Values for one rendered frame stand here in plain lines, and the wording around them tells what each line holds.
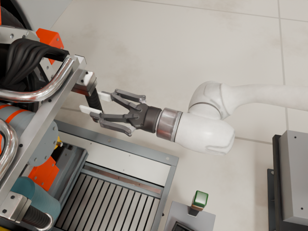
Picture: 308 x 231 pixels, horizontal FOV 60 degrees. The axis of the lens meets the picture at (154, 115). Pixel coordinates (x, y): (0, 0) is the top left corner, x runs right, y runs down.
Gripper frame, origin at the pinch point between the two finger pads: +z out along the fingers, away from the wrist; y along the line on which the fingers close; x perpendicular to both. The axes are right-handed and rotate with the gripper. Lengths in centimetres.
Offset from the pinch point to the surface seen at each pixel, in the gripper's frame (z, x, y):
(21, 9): 36.2, 7.6, 22.9
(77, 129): 37, -75, 21
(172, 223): -32, -38, -19
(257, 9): -54, -83, 179
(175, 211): -32, -38, -14
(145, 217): -18, -77, -13
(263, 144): -73, -83, 51
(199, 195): -37.5, -17.0, -11.8
